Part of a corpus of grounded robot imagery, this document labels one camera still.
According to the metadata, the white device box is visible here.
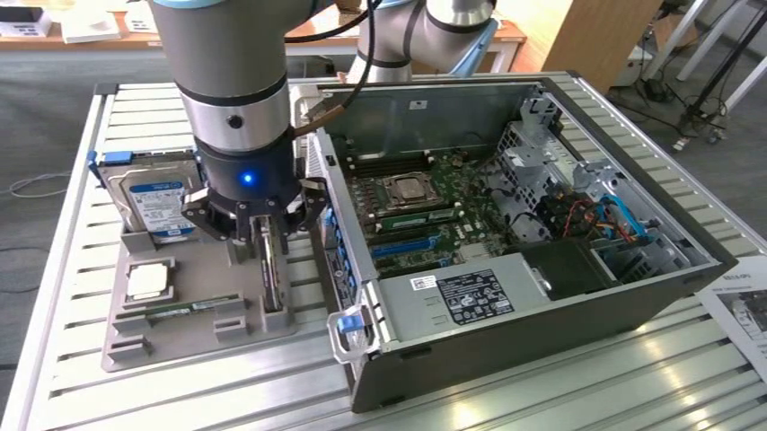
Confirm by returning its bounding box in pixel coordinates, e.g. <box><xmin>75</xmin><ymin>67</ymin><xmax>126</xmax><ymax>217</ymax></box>
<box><xmin>610</xmin><ymin>44</ymin><xmax>656</xmax><ymax>87</ymax></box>

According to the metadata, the black Nvidia graphics card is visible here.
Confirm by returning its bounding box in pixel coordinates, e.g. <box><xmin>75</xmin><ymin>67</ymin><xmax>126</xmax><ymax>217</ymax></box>
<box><xmin>250</xmin><ymin>214</ymin><xmax>290</xmax><ymax>315</ymax></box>

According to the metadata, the white floor cable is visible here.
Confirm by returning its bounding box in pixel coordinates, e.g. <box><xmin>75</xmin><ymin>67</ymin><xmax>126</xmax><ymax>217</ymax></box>
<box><xmin>9</xmin><ymin>172</ymin><xmax>74</xmax><ymax>198</ymax></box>

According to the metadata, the black tripod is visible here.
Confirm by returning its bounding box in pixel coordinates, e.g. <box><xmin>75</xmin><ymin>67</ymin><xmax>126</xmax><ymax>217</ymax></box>
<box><xmin>677</xmin><ymin>0</ymin><xmax>767</xmax><ymax>145</ymax></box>

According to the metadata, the white carton box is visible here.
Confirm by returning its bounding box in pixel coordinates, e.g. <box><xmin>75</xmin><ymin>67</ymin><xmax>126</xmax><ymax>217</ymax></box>
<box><xmin>62</xmin><ymin>8</ymin><xmax>122</xmax><ymax>45</ymax></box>

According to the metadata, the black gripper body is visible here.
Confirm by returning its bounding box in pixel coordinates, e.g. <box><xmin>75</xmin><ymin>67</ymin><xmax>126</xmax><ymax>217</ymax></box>
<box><xmin>195</xmin><ymin>132</ymin><xmax>303</xmax><ymax>216</ymax></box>

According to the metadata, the black and white box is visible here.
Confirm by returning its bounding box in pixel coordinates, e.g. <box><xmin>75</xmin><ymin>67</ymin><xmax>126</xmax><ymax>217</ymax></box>
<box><xmin>0</xmin><ymin>6</ymin><xmax>54</xmax><ymax>40</ymax></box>

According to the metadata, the orange red wire bundle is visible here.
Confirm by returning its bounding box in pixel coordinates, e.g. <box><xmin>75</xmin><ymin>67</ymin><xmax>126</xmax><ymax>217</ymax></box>
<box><xmin>566</xmin><ymin>197</ymin><xmax>608</xmax><ymax>239</ymax></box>

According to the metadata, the CPU with paste residue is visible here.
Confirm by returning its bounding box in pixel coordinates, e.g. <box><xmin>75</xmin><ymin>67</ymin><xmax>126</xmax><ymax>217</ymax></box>
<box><xmin>397</xmin><ymin>178</ymin><xmax>429</xmax><ymax>199</ymax></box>

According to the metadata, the white table frame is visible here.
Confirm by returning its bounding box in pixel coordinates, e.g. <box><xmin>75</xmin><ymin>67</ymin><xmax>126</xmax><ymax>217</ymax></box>
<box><xmin>646</xmin><ymin>0</ymin><xmax>767</xmax><ymax>104</ymax></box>

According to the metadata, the blue expansion slot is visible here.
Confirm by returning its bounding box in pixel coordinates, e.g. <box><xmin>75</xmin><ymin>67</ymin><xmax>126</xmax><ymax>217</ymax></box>
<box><xmin>370</xmin><ymin>235</ymin><xmax>437</xmax><ymax>260</ymax></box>

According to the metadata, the bare silver CPU chip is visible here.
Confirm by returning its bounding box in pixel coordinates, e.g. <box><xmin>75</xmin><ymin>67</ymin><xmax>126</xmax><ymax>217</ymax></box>
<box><xmin>125</xmin><ymin>264</ymin><xmax>174</xmax><ymax>301</ymax></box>

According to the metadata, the wooden top desk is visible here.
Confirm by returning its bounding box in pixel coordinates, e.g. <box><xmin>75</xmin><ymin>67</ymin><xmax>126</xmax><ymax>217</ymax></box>
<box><xmin>0</xmin><ymin>8</ymin><xmax>167</xmax><ymax>53</ymax></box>
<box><xmin>285</xmin><ymin>0</ymin><xmax>529</xmax><ymax>75</ymax></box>

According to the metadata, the printed paper sheet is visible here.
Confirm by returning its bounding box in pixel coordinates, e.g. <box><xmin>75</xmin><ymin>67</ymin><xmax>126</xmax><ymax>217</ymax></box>
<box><xmin>694</xmin><ymin>258</ymin><xmax>767</xmax><ymax>369</ymax></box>

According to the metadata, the grey power supply unit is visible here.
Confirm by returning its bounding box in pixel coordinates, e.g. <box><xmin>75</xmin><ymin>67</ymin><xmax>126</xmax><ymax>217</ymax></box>
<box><xmin>369</xmin><ymin>253</ymin><xmax>553</xmax><ymax>349</ymax></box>

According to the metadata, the small white box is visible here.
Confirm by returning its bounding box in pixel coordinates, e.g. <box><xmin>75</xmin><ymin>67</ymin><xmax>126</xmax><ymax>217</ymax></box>
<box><xmin>125</xmin><ymin>6</ymin><xmax>161</xmax><ymax>33</ymax></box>

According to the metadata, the black plastic shroud box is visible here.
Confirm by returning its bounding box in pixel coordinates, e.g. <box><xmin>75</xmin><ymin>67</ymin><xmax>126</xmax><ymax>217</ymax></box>
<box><xmin>519</xmin><ymin>237</ymin><xmax>620</xmax><ymax>302</ymax></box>

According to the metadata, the black open PC case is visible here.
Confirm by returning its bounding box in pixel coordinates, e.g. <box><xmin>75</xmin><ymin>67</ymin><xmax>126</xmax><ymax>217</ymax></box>
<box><xmin>290</xmin><ymin>71</ymin><xmax>740</xmax><ymax>414</ymax></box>

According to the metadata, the green motherboard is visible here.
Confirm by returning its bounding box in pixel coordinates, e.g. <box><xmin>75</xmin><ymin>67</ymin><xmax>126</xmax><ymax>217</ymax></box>
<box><xmin>333</xmin><ymin>147</ymin><xmax>523</xmax><ymax>279</ymax></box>

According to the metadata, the blue disk wire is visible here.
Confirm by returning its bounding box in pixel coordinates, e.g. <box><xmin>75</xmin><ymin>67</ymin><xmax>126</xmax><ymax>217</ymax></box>
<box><xmin>598</xmin><ymin>192</ymin><xmax>656</xmax><ymax>247</ymax></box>

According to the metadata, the grey parts rack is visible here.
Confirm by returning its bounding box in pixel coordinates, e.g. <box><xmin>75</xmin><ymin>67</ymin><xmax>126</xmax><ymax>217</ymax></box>
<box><xmin>101</xmin><ymin>224</ymin><xmax>302</xmax><ymax>374</ymax></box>

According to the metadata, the hard disk with blue carrier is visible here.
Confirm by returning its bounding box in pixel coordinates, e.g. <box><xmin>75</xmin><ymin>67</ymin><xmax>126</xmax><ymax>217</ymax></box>
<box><xmin>89</xmin><ymin>150</ymin><xmax>203</xmax><ymax>246</ymax></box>

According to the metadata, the silver chipset heatsink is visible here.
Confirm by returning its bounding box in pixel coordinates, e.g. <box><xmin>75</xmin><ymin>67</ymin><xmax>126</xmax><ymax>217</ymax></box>
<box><xmin>457</xmin><ymin>244</ymin><xmax>491</xmax><ymax>265</ymax></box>

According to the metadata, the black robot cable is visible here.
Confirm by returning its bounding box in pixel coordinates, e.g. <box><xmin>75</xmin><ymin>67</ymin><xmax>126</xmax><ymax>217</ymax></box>
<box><xmin>282</xmin><ymin>0</ymin><xmax>385</xmax><ymax>136</ymax></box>

